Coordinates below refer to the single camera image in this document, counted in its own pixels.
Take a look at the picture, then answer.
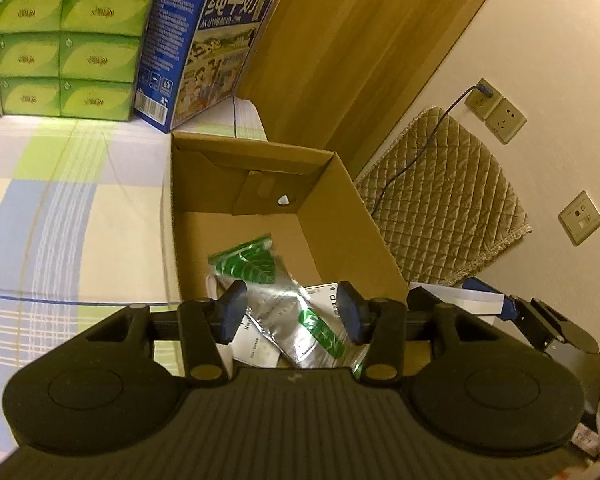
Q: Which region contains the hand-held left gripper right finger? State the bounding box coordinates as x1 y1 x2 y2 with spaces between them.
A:
336 281 506 386

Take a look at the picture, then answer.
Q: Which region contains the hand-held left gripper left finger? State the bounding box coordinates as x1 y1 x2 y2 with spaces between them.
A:
75 280 248 388

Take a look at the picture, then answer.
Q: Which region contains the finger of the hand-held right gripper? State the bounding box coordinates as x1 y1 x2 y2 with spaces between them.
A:
462 276 536 333

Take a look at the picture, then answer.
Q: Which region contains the white green medicine box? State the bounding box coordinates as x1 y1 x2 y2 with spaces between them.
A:
302 282 348 332

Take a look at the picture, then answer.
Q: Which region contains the silver foil pouch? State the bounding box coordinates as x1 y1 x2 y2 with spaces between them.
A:
207 234 373 371

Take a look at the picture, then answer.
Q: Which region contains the brown cardboard box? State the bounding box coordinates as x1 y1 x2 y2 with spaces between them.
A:
169 130 600 411

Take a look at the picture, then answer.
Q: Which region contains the checked cloth covered desktop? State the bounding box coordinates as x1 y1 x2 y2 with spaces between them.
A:
0 95 268 456

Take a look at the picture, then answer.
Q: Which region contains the quilted beige chair cushion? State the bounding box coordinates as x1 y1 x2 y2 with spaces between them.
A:
354 105 533 286

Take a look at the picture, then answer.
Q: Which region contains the wooden door panel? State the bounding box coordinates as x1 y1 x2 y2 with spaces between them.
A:
235 0 513 181

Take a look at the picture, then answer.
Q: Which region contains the blue milk carton case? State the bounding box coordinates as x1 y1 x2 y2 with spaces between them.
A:
132 0 282 133

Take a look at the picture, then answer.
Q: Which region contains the stack of green tissue packs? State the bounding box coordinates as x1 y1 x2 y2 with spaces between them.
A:
0 0 158 122

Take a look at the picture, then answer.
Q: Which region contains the beige wall data socket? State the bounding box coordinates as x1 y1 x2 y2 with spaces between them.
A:
557 190 600 247

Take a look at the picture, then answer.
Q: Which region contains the beige wall power socket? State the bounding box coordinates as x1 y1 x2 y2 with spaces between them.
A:
485 97 527 145
464 79 502 122

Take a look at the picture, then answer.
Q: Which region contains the black power cord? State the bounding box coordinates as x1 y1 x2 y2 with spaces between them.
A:
370 82 495 217

